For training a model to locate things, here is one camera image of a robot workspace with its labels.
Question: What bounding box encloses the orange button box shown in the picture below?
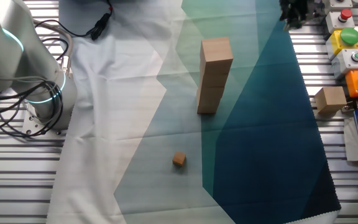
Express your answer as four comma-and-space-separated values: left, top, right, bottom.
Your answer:
345, 68, 358, 99

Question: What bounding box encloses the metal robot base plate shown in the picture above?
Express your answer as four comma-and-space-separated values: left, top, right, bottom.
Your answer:
22, 107, 70, 137

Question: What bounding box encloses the grey box small green button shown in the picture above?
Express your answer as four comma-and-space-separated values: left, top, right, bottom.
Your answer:
331, 48, 358, 79

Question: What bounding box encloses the grey box red button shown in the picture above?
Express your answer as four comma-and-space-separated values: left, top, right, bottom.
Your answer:
324, 8, 356, 34

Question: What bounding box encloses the blue green white cloth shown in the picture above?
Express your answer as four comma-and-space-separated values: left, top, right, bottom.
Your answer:
45, 0, 342, 224

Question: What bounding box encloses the black tied power cable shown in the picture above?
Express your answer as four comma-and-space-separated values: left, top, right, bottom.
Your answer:
32, 6, 114, 41

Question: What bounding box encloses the small wooden cube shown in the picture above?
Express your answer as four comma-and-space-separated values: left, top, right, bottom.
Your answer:
172, 151, 187, 167

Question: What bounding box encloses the yellow box green button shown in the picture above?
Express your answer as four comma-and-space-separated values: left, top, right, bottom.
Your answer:
325, 27, 358, 60

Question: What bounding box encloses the grey robot hose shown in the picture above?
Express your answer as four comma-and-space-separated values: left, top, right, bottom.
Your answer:
31, 18, 74, 77

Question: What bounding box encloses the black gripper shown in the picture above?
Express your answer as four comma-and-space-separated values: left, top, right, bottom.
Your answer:
279, 0, 316, 32

